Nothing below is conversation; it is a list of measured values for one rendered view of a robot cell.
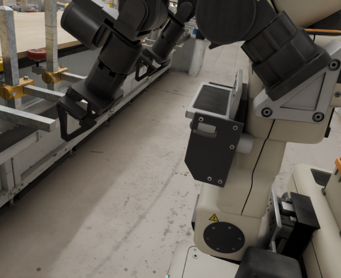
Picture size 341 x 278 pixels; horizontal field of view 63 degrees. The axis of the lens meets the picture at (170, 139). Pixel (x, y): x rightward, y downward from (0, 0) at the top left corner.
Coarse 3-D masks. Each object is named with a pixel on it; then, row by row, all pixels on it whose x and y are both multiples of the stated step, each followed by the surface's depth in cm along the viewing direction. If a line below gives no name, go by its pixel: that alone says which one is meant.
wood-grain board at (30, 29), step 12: (60, 12) 268; (24, 24) 183; (36, 24) 191; (24, 36) 153; (36, 36) 158; (60, 36) 169; (72, 36) 175; (0, 48) 125; (24, 48) 132; (36, 48) 135; (60, 48) 153
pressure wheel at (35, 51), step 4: (28, 52) 126; (32, 52) 126; (36, 52) 126; (40, 52) 127; (44, 52) 129; (28, 56) 127; (32, 56) 126; (36, 56) 127; (40, 56) 128; (44, 56) 129; (36, 60) 130; (36, 64) 131
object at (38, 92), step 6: (0, 78) 110; (0, 84) 109; (24, 90) 108; (30, 90) 108; (36, 90) 107; (42, 90) 107; (48, 90) 108; (36, 96) 108; (42, 96) 107; (48, 96) 107; (54, 96) 106; (60, 96) 105; (78, 102) 105; (84, 102) 104; (84, 108) 105
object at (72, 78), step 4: (32, 68) 132; (36, 68) 131; (40, 68) 131; (44, 68) 131; (36, 72) 132; (40, 72) 132; (64, 72) 131; (64, 76) 130; (68, 76) 129; (72, 76) 129; (76, 76) 129; (80, 76) 130; (68, 80) 130; (72, 80) 130; (76, 80) 129; (80, 80) 129
